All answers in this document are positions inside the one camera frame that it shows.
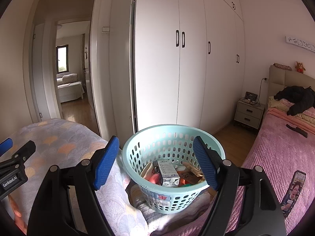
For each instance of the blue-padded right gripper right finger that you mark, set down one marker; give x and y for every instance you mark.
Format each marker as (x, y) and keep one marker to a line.
(260, 212)

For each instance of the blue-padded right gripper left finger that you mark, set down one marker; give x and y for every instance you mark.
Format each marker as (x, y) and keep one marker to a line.
(52, 214)

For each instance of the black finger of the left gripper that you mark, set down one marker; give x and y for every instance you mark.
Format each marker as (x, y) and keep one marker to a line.
(5, 146)

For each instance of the red and white paper cup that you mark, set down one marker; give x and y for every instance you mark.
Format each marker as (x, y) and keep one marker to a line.
(148, 171)

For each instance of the smartphone on bed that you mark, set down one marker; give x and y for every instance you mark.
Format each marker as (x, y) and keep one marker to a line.
(292, 193)

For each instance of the pink bed cover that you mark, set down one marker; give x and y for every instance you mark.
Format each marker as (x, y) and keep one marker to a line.
(280, 152)

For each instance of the orange wrapper in basket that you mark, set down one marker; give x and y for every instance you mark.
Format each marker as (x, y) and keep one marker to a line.
(184, 182)

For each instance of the white blue carton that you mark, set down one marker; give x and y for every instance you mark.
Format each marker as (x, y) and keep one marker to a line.
(168, 174)

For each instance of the bed in far room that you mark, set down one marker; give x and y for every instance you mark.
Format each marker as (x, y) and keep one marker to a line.
(69, 86)

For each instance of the white nightstand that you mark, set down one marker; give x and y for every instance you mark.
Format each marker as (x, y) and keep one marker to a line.
(250, 115)

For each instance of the red foil wrapper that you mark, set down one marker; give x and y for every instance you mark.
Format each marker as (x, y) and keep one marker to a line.
(154, 178)

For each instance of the black remote on bed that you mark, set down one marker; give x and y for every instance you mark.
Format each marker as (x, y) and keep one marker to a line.
(298, 130)

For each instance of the light blue plastic basket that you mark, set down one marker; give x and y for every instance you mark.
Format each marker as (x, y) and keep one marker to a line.
(166, 142)

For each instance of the digital clock on nightstand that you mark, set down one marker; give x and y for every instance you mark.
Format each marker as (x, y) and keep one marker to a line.
(251, 97)

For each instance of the window in far room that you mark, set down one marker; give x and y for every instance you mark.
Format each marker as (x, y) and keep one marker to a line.
(62, 59)

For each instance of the black clothing on bed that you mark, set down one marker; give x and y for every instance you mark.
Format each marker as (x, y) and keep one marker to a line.
(302, 98)

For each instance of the beige bed headboard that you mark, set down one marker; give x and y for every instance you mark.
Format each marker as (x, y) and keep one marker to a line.
(280, 78)

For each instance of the red plush toy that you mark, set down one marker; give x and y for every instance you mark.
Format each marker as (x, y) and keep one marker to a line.
(299, 67)

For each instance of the white wardrobe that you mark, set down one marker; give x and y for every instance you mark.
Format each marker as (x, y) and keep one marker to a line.
(188, 62)

